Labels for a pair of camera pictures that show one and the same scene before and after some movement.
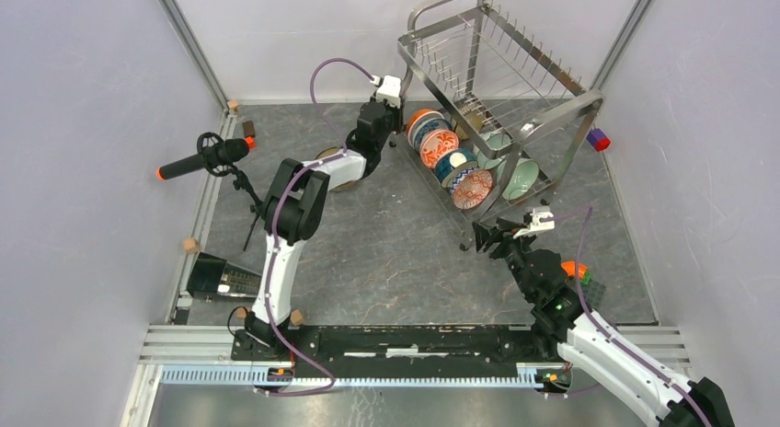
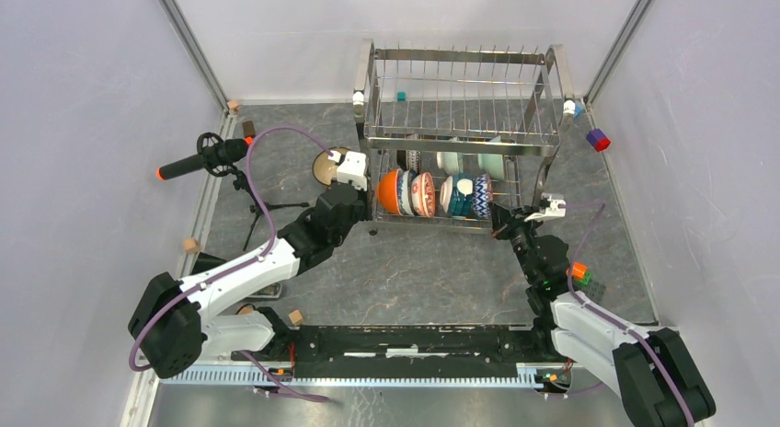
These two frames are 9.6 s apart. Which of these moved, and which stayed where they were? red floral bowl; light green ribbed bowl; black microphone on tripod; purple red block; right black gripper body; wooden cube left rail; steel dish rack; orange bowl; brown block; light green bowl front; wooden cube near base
Moved: orange bowl; light green bowl front; steel dish rack; right black gripper body; light green ribbed bowl; red floral bowl
Stayed: wooden cube near base; black microphone on tripod; purple red block; wooden cube left rail; brown block
